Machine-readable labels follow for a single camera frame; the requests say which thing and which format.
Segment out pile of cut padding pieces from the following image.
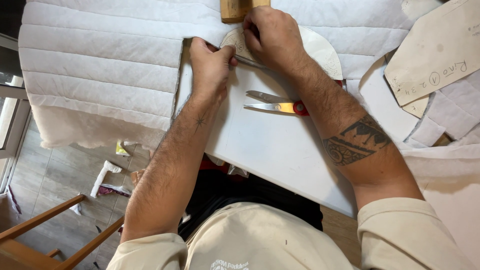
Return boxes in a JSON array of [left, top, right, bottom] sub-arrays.
[[404, 70, 480, 150]]

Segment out person's left hand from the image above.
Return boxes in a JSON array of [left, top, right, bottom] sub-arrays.
[[189, 37, 239, 110]]

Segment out white quilted padding sheet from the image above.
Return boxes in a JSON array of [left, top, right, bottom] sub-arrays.
[[18, 0, 424, 151]]

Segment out window frame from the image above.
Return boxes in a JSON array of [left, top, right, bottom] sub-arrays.
[[0, 33, 32, 194]]

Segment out small cardboard pattern piece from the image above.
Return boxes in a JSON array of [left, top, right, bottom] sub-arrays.
[[401, 95, 430, 119]]

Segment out red-handled scissors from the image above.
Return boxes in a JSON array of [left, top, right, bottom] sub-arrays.
[[243, 90, 310, 117]]

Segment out white padding scrap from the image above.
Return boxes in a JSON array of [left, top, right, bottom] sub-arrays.
[[90, 160, 133, 199]]

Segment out grey metal marking tool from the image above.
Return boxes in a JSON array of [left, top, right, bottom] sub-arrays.
[[232, 55, 271, 72]]

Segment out beige t-shirt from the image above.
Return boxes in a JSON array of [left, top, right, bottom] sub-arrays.
[[106, 197, 478, 270]]

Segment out white fabric sheet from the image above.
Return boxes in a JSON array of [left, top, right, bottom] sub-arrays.
[[397, 142, 480, 265]]

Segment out wooden chair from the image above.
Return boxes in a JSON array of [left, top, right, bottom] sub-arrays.
[[0, 194, 125, 270]]

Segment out rounded cardboard pattern template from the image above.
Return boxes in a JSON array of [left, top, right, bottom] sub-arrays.
[[219, 25, 344, 81]]

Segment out large handwritten cardboard pattern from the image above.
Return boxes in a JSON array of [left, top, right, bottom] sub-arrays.
[[384, 0, 480, 107]]

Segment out person's right hand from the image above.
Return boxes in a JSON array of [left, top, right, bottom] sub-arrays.
[[242, 5, 313, 76]]

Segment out white foam sheet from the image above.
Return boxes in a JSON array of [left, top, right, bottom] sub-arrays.
[[358, 56, 421, 144]]

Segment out black shorts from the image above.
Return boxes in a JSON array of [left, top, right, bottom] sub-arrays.
[[178, 169, 324, 241]]

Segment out wooden block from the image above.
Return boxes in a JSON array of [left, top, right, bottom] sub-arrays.
[[220, 0, 271, 24]]

